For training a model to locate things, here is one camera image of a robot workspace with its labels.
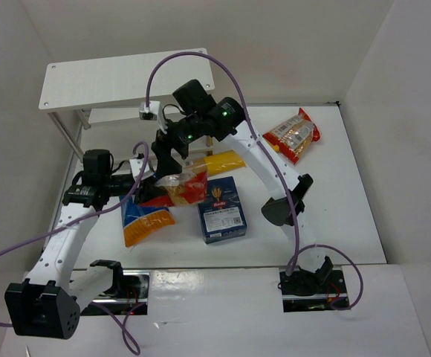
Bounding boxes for white two-tier metal shelf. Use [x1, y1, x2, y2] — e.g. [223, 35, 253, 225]
[39, 48, 215, 160]

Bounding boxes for blue orange pasta bag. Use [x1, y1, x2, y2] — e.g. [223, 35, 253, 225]
[121, 195, 175, 248]

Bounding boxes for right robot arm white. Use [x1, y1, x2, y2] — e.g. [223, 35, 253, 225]
[140, 79, 333, 293]

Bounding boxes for blue Barilla pasta box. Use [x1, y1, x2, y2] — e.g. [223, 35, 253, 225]
[198, 176, 247, 245]

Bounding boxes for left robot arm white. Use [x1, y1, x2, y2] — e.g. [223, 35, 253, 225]
[4, 149, 152, 339]

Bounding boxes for red fusilli bag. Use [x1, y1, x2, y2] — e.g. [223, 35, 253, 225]
[135, 171, 207, 208]
[263, 108, 321, 164]

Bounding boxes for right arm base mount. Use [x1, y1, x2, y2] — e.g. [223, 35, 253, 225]
[277, 268, 350, 313]

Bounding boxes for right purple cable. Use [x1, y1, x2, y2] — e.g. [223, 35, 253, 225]
[145, 51, 365, 311]

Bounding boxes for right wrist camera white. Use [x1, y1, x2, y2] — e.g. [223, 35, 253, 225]
[139, 100, 167, 134]

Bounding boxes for yellow spaghetti bag near shelf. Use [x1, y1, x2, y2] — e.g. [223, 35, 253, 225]
[183, 150, 246, 177]

